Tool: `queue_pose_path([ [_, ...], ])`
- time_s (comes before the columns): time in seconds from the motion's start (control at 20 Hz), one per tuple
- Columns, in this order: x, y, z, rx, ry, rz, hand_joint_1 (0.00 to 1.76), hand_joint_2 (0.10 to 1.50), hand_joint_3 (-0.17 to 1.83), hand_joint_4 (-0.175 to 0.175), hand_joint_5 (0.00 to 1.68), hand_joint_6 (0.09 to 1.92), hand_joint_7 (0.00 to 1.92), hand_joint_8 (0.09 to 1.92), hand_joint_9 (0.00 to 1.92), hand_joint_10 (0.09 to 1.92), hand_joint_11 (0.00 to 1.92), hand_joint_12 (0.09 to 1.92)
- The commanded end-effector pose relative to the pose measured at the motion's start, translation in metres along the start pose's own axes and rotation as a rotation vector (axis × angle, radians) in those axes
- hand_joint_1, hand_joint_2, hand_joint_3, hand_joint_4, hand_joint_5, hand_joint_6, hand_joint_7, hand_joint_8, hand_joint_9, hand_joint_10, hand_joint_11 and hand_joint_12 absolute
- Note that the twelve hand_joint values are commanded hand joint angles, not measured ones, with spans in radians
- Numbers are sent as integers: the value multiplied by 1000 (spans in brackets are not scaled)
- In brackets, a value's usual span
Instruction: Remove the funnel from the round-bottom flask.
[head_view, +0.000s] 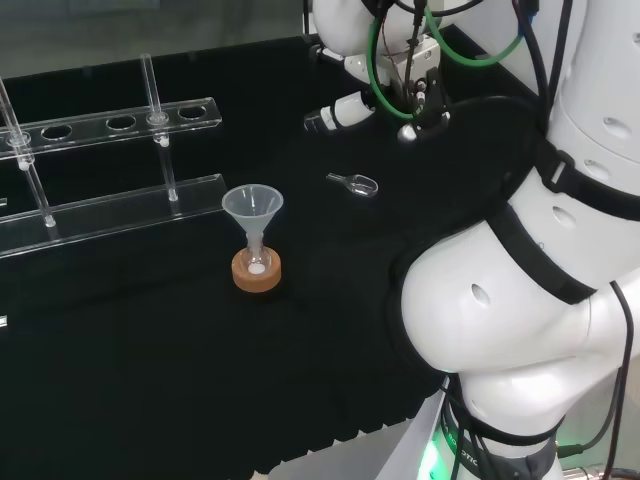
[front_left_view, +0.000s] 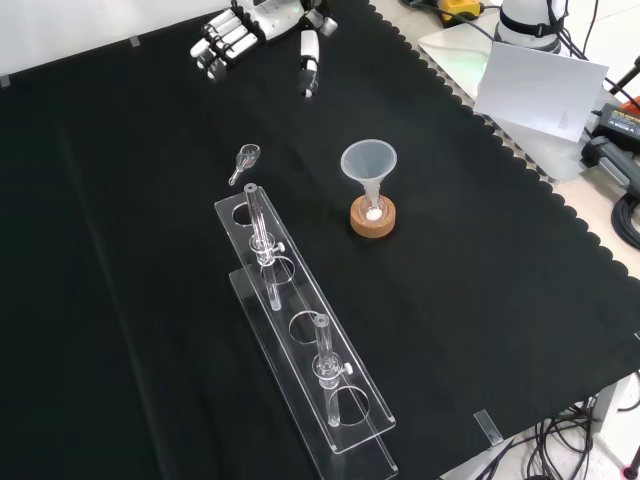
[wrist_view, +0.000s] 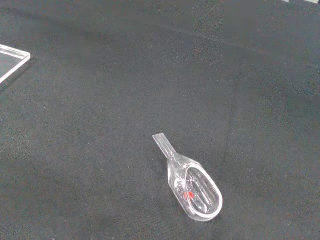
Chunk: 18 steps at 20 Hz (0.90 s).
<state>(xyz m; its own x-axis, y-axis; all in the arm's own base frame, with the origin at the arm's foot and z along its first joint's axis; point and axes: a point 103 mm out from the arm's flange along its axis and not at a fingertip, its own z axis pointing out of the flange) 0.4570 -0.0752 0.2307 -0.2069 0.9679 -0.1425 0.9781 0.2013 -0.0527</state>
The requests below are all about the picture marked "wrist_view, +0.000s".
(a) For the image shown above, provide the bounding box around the clear acrylic funnel stand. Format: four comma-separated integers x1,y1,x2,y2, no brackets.
0,44,31,86

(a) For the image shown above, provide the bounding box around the black bench cloth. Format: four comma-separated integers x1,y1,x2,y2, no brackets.
0,0,320,240

